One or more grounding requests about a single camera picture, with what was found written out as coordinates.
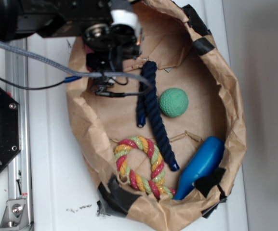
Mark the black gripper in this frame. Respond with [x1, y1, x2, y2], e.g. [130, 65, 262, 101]
[82, 8, 142, 96]

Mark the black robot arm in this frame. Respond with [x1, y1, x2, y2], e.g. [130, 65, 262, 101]
[0, 0, 145, 98]

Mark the green dimpled ball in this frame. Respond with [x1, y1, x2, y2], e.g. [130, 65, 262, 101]
[159, 88, 189, 117]

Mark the brown paper bag bin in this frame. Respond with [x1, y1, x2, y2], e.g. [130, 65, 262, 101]
[66, 0, 246, 231]

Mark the blue plastic bottle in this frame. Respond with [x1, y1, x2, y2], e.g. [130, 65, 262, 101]
[173, 136, 225, 200]

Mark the thin black cable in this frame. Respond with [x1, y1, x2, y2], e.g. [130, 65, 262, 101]
[0, 65, 81, 91]

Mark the dark blue rope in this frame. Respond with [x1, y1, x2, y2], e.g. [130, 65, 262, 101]
[136, 61, 180, 172]

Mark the grey braided cable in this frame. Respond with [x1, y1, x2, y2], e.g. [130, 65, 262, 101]
[0, 38, 155, 98]

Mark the multicolour rope ring toy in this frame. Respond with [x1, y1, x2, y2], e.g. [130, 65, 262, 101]
[114, 136, 176, 200]

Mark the aluminium frame rail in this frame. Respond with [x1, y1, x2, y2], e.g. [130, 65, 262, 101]
[0, 51, 34, 231]

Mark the metal corner bracket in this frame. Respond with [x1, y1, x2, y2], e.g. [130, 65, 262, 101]
[0, 199, 30, 231]

